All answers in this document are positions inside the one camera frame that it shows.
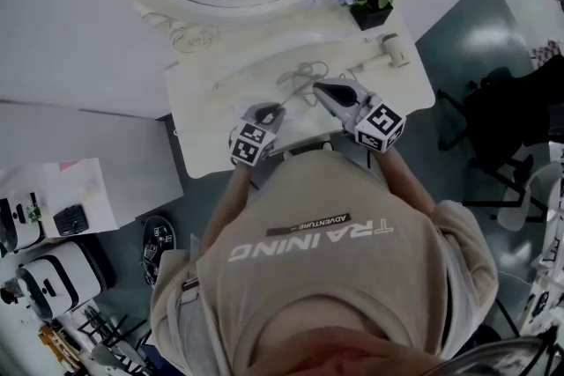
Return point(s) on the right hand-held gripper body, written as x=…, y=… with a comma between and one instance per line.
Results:
x=379, y=123

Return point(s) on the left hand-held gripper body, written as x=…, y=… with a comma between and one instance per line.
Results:
x=252, y=141

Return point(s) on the white hair dryer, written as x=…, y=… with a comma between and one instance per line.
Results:
x=394, y=50

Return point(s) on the person's right forearm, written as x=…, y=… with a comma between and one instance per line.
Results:
x=403, y=180

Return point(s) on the person's left forearm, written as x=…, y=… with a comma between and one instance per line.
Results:
x=233, y=198

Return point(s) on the white side cabinet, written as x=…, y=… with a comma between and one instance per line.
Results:
x=132, y=145

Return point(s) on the black office chair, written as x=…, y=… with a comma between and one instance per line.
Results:
x=506, y=114

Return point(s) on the round black marker disc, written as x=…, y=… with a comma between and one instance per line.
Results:
x=158, y=246

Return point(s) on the person's beige shirt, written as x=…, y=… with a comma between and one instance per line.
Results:
x=317, y=268

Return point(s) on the white plastic chair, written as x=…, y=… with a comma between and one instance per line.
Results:
x=529, y=198

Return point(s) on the small black keyboard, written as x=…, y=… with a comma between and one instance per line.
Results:
x=70, y=220

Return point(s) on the white device with black stripe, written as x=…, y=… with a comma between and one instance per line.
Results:
x=20, y=224
x=61, y=277

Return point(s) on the black metal frame stool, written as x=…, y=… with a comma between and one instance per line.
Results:
x=112, y=332

